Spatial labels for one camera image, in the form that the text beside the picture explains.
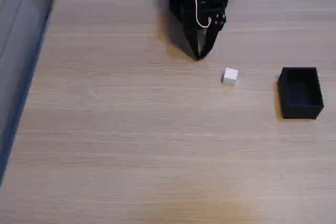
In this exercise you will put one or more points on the white block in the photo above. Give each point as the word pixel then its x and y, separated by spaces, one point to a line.
pixel 231 77

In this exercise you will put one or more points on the black open box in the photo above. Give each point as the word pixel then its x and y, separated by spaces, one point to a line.
pixel 300 112

